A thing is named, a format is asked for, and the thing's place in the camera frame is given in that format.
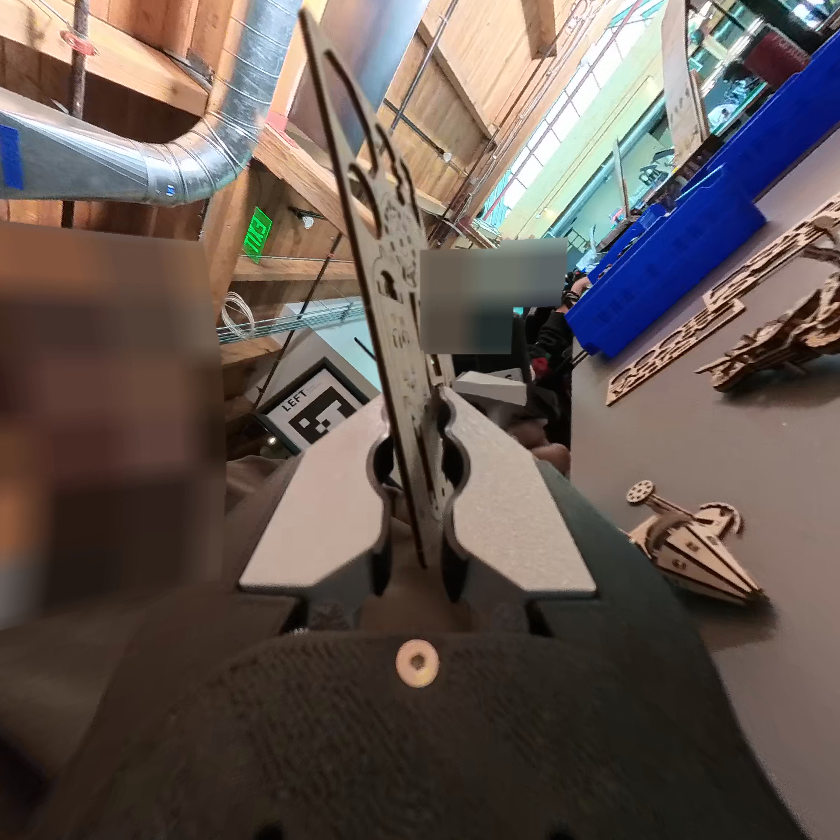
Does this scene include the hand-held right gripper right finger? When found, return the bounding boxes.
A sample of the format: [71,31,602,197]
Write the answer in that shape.
[435,386,599,603]

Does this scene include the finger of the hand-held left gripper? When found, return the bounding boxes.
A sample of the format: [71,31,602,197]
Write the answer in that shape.
[453,371,530,409]

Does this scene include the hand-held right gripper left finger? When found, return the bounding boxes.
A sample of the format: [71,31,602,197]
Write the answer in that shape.
[238,394,396,598]

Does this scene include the wooden puzzle part sheet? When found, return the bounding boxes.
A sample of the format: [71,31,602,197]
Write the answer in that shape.
[298,7,460,571]

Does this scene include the person's left hand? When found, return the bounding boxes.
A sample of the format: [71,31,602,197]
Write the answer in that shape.
[511,420,572,476]

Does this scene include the person's brown shirt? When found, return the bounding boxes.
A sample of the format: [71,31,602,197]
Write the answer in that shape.
[0,453,309,840]

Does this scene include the framed black-white marker sign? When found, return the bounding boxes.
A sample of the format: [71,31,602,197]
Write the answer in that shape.
[255,356,373,455]

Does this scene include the wooden spaceship model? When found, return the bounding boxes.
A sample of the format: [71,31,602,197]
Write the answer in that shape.
[622,479,770,609]

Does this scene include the stacked wooden part sheets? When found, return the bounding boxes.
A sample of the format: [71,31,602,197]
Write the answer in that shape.
[605,197,840,408]

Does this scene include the green lit ceiling sign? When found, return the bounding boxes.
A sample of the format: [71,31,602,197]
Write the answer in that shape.
[241,206,274,265]

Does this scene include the wooden motorcycle model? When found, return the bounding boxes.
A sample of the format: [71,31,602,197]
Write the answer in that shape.
[696,272,840,395]

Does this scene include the leaning wooden board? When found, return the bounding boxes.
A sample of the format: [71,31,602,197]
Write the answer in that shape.
[659,0,711,144]

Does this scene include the white cable coil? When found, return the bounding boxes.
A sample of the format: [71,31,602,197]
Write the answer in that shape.
[222,292,254,340]

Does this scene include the curved metal ventilation duct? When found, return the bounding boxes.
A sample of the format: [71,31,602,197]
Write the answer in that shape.
[0,0,304,206]

